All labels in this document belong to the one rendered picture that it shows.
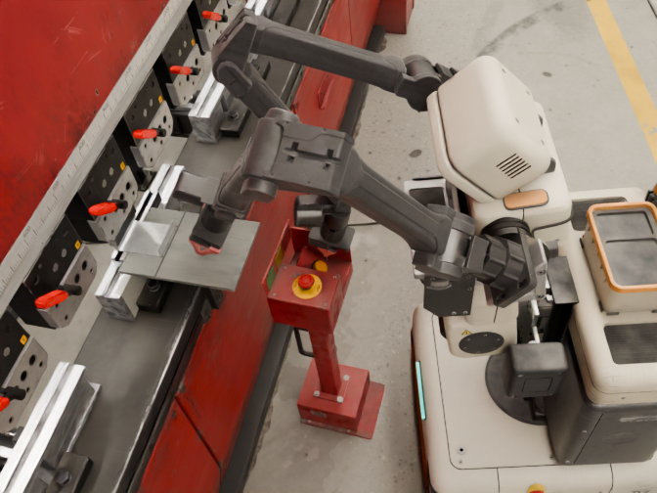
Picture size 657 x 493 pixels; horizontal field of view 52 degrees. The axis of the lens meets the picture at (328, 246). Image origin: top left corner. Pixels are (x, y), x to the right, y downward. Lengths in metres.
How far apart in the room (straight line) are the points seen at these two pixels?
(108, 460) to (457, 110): 0.93
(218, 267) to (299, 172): 0.66
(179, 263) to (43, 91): 0.47
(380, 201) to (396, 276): 1.70
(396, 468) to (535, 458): 0.47
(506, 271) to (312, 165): 0.44
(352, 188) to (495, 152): 0.35
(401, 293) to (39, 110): 1.66
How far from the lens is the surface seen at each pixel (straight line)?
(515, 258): 1.13
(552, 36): 3.67
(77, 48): 1.28
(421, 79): 1.35
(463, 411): 2.03
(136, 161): 1.51
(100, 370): 1.54
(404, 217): 0.95
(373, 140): 3.06
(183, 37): 1.63
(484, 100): 1.15
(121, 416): 1.47
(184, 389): 1.61
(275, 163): 0.82
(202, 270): 1.44
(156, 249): 1.50
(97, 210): 1.29
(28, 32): 1.18
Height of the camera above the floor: 2.13
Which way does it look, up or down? 53 degrees down
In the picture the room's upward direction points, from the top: 8 degrees counter-clockwise
